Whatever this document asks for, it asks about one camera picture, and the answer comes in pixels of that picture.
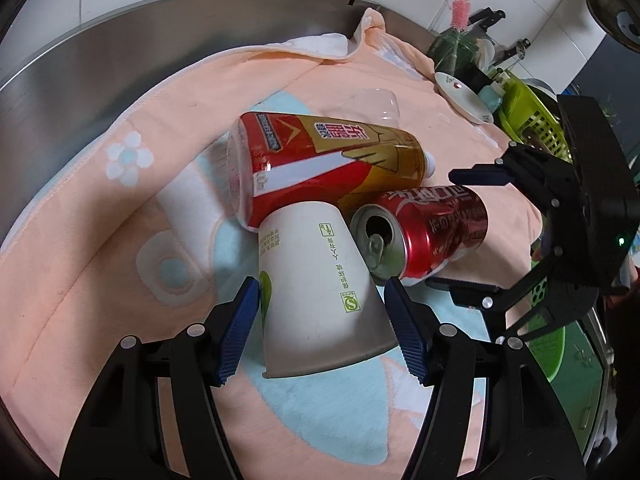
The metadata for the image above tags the clear plastic cup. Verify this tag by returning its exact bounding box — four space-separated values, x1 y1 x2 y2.
323 88 400 128

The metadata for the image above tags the peach pink towel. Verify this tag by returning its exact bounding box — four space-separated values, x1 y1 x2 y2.
1 11 509 479

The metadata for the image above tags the pink bottle brush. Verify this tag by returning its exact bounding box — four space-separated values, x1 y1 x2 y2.
448 0 471 75

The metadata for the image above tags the green plastic trash basket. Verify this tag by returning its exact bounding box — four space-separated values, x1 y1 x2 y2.
527 280 566 382

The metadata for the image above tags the dark green utensil holder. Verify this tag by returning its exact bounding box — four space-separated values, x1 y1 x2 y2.
427 28 477 76

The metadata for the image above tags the white ceramic plate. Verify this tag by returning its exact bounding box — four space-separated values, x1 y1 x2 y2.
434 72 494 125

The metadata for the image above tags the green dish rack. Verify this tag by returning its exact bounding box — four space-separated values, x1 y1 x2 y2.
496 70 573 162

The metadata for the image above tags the white paper cup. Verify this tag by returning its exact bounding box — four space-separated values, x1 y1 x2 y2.
258 202 397 378

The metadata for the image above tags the red cola can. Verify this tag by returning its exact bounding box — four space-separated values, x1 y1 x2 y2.
349 185 488 286

